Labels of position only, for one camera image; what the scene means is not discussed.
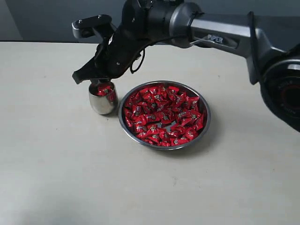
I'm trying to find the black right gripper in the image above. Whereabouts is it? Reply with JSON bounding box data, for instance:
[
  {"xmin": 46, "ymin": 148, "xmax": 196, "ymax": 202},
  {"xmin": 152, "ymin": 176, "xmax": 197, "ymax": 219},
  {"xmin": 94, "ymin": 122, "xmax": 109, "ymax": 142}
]
[{"xmin": 72, "ymin": 23, "xmax": 150, "ymax": 84}]

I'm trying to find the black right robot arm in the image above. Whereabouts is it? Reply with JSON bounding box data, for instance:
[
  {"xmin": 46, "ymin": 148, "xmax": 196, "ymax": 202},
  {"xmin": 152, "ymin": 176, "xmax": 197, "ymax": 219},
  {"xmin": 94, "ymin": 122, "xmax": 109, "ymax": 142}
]
[{"xmin": 72, "ymin": 0, "xmax": 300, "ymax": 130}]

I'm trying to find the stainless steel cup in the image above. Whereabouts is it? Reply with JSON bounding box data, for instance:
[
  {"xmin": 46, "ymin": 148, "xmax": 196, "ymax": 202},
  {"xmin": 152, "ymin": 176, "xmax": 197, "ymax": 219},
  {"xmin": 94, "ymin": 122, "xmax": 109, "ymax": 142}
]
[{"xmin": 89, "ymin": 82, "xmax": 118, "ymax": 115}]

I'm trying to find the pile of red wrapped candies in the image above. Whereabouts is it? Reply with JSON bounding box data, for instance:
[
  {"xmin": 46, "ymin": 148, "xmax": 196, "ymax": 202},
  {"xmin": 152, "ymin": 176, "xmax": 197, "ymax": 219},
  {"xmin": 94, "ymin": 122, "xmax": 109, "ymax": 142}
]
[{"xmin": 124, "ymin": 82, "xmax": 207, "ymax": 147}]

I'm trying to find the stainless steel bowl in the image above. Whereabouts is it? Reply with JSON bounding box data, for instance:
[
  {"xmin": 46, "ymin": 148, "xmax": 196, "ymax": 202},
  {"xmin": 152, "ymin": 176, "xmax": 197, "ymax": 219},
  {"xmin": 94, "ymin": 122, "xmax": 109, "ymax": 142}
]
[{"xmin": 118, "ymin": 80, "xmax": 211, "ymax": 151}]

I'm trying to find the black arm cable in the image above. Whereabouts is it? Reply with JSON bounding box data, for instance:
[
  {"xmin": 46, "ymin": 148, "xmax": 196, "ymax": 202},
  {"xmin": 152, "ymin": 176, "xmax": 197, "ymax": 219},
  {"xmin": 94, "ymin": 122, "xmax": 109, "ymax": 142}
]
[{"xmin": 128, "ymin": 46, "xmax": 146, "ymax": 75}]

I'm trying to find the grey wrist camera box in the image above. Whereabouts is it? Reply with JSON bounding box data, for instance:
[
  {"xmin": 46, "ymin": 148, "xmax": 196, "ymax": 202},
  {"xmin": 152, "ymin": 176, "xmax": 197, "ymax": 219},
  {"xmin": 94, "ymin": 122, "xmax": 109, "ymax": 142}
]
[{"xmin": 72, "ymin": 15, "xmax": 116, "ymax": 39}]

